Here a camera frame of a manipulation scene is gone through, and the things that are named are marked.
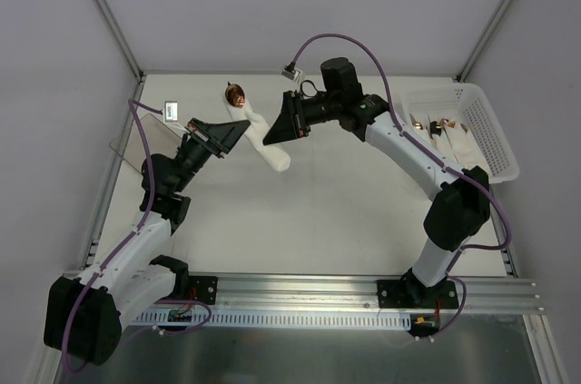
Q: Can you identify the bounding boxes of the white paper napkin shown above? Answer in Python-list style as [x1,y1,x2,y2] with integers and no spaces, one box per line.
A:
[224,102,291,173]

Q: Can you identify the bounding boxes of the copper spoon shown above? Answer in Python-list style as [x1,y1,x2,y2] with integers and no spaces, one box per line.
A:
[224,82,246,109]

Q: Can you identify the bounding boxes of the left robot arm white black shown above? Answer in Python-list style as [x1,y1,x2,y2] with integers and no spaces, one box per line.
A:
[44,118,250,365]

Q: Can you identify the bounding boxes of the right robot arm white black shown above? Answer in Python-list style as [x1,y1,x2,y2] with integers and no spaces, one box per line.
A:
[263,91,490,308]

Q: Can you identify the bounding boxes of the rolled napkin bundle in basket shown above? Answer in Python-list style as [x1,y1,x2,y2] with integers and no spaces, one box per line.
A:
[409,114,431,144]

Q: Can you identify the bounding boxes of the smoky transparent plastic container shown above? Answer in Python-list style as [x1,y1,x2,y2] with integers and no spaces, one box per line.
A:
[109,113,183,173]

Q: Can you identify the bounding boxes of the white plastic basket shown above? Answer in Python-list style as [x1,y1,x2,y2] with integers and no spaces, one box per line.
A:
[400,83,520,184]

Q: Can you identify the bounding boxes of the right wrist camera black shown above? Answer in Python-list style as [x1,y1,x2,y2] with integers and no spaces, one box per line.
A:
[320,57,363,98]

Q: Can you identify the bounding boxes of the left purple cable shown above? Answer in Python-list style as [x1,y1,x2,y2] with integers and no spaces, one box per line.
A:
[61,98,212,376]

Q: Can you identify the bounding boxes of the purple cable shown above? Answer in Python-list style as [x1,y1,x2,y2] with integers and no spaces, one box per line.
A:
[281,33,514,347]
[61,98,212,376]

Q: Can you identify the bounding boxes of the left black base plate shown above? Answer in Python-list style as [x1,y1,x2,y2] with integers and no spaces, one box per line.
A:
[169,275,219,305]

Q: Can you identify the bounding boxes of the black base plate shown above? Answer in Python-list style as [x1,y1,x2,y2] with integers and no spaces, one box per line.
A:
[169,275,219,305]
[376,278,459,310]

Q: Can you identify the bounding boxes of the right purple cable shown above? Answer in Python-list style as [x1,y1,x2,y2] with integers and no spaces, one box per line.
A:
[281,33,514,347]

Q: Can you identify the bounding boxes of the white slotted cable duct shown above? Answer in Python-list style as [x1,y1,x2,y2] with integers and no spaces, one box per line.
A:
[133,307,411,331]

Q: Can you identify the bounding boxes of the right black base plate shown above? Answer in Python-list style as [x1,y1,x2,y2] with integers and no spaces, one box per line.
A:
[376,278,459,310]

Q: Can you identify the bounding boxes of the aluminium front rail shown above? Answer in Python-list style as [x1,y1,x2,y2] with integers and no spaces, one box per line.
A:
[53,268,544,312]

